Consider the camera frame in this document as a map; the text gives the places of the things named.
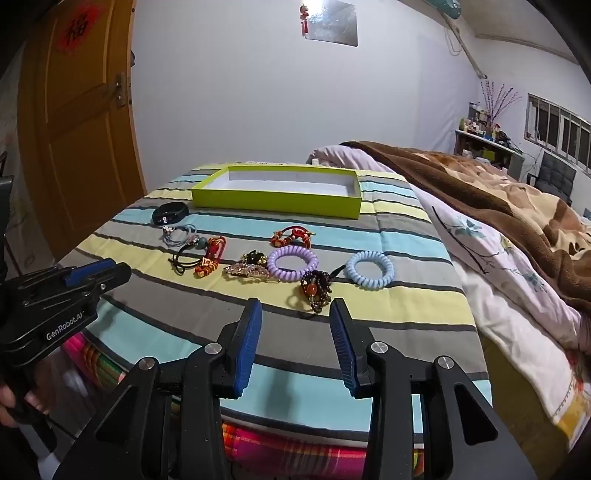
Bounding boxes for red gold woven bracelet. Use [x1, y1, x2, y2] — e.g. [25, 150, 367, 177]
[194, 235, 228, 279]

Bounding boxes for wooden door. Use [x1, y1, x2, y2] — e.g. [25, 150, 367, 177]
[16, 0, 148, 261]

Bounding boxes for cluttered wooden shelf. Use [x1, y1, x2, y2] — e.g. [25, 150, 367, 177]
[455, 127, 527, 182]

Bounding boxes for air conditioner with teal cover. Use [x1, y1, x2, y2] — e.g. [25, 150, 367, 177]
[431, 0, 465, 20]

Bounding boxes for dark beaded bracelet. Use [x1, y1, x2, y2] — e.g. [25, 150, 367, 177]
[288, 265, 349, 315]

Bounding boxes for black hair tie green bead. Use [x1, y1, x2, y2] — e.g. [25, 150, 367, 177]
[173, 235, 211, 276]

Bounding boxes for green cardboard box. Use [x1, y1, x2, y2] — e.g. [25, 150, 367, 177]
[191, 164, 363, 220]

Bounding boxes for brass door lock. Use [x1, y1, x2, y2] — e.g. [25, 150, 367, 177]
[113, 72, 133, 109]

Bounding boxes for white wall pipe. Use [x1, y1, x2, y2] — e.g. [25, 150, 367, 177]
[441, 11, 488, 79]

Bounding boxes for brown patterned blanket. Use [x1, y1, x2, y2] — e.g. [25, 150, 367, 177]
[342, 141, 591, 317]

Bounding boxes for pink pillow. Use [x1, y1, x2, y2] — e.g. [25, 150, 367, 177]
[307, 144, 416, 180]

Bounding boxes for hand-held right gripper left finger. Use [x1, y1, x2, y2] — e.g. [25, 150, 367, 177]
[53, 298, 264, 480]

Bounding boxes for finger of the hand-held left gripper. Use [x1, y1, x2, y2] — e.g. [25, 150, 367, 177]
[62, 257, 117, 287]
[88, 261, 133, 297]

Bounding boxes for purple spiral hair tie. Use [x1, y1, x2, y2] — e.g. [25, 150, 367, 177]
[267, 246, 319, 283]

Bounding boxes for red knotted cord bracelet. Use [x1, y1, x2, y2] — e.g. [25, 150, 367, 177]
[270, 224, 317, 247]

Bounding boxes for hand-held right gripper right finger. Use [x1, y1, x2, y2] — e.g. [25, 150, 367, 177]
[329, 298, 539, 480]

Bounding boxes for blue hair tie with charm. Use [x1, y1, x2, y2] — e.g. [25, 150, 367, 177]
[161, 223, 197, 246]

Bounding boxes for colourful plaid cloth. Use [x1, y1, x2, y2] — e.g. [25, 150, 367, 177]
[60, 332, 426, 468]

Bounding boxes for purple flower branches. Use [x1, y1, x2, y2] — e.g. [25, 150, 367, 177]
[480, 80, 523, 123]

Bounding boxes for white floral quilt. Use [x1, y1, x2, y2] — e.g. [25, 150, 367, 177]
[406, 175, 591, 448]

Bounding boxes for striped bed sheet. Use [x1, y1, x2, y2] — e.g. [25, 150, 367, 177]
[60, 161, 490, 437]

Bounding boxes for black chair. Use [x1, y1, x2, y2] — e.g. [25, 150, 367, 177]
[526, 150, 578, 205]

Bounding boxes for black hair band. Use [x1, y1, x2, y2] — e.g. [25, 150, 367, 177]
[152, 202, 190, 227]

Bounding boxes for person's left hand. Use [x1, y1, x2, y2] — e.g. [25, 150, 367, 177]
[0, 382, 48, 428]

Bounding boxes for red door decoration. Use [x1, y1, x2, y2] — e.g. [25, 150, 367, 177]
[58, 4, 105, 52]

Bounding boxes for blue spiral hair tie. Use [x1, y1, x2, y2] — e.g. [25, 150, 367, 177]
[345, 250, 398, 288]

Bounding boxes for rhinestone hair clip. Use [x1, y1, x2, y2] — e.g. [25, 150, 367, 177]
[223, 263, 273, 284]

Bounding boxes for barred window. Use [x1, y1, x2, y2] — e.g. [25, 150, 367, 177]
[524, 92, 591, 175]

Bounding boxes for row of bottles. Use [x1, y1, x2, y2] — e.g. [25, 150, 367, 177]
[459, 102, 509, 139]

